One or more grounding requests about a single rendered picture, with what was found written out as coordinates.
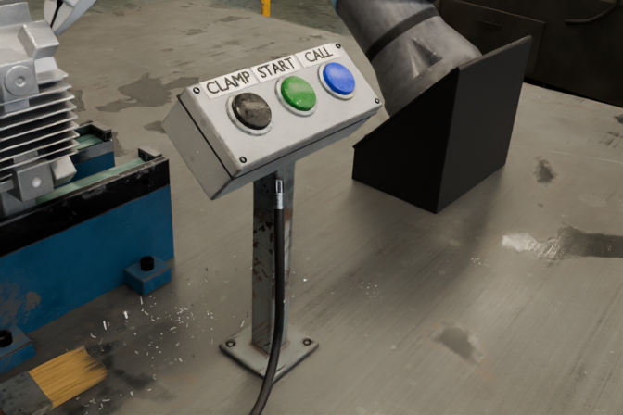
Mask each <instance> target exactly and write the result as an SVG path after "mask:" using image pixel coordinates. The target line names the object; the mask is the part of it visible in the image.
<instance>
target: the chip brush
mask: <svg viewBox="0 0 623 415"><path fill-rule="evenodd" d="M108 377H109V373H108V372H107V369H106V366H105V364H103V363H102V362H101V361H99V360H97V359H95V358H92V357H91V356H89V355H88V354H87V352H86V349H85V346H79V347H77V348H74V349H72V350H71V351H69V352H67V353H65V354H63V355H61V356H58V357H56V358H53V359H51V360H49V361H47V362H46V363H44V364H42V365H40V366H38V367H36V368H34V369H32V370H30V371H25V372H23V373H21V374H19V375H17V376H15V377H13V378H11V379H9V380H7V381H5V382H3V383H1V384H0V415H44V414H46V413H47V412H49V411H51V410H52V409H54V408H55V407H56V406H58V405H60V404H62V403H64V402H65V401H67V400H69V399H71V398H73V397H74V396H77V395H78V394H80V393H81V392H83V391H85V390H86V389H88V388H90V387H92V386H93V385H95V384H98V383H99V382H101V381H103V380H104V379H106V378H108Z"/></svg>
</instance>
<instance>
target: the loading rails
mask: <svg viewBox="0 0 623 415"><path fill-rule="evenodd" d="M78 125H79V128H76V129H73V130H74V131H75V132H77V133H78V134H79V135H80V136H79V137H76V138H73V139H74V140H75V141H77V142H78V143H79V145H76V146H74V147H73V148H75V149H76V150H78V153H77V154H74V155H71V156H69V158H70V160H71V162H72V164H73V166H74V167H75V169H76V170H77V172H76V173H75V175H74V176H73V177H72V178H71V179H70V181H69V182H66V183H63V184H61V185H59V186H56V187H54V191H53V192H51V193H48V194H46V195H41V196H39V197H36V198H35V201H36V205H35V206H33V207H28V208H26V209H23V210H22V211H19V212H16V213H14V214H11V215H9V216H6V217H3V218H2V219H0V375H2V374H4V373H6V372H7V371H10V370H12V369H14V368H15V367H17V366H18V365H20V364H22V363H23V362H25V361H27V360H29V359H31V358H33V357H34V356H35V355H36V352H35V347H34V342H33V340H32V339H31V338H30V337H29V336H28V335H27V334H29V333H31V332H33V331H35V330H37V329H39V328H41V327H43V326H45V325H46V324H47V323H49V322H51V321H54V320H56V319H58V318H60V317H62V316H63V315H65V314H67V313H69V312H71V311H73V310H74V309H76V308H79V307H80V306H82V305H84V304H86V303H88V302H90V301H92V300H94V299H96V298H97V297H99V296H101V295H103V294H105V293H107V292H109V291H111V290H112V289H114V288H116V287H118V286H120V285H122V284H124V283H126V284H128V285H129V286H131V287H132V288H133V289H134V290H135V291H137V292H138V293H140V294H141V295H143V296H144V295H146V294H148V293H150V292H151V291H153V290H155V289H157V288H159V287H160V286H162V285H163V284H165V283H167V282H169V281H170V280H171V279H172V268H171V266H170V265H168V264H167V263H165V261H167V260H169V259H171V258H174V246H173V230H172V199H171V186H170V184H171V179H170V162H169V159H168V158H167V157H165V156H163V155H162V154H161V153H160V152H158V151H156V150H154V149H152V148H150V147H148V146H146V145H143V146H140V147H138V156H139V157H140V158H136V159H133V160H131V161H128V162H125V163H123V164H120V165H118V166H116V167H115V158H114V151H113V150H114V146H113V140H112V139H110V138H112V130H111V129H110V128H109V127H107V126H105V125H103V124H101V123H99V122H97V121H96V122H94V121H92V120H88V121H86V122H83V123H80V124H78Z"/></svg>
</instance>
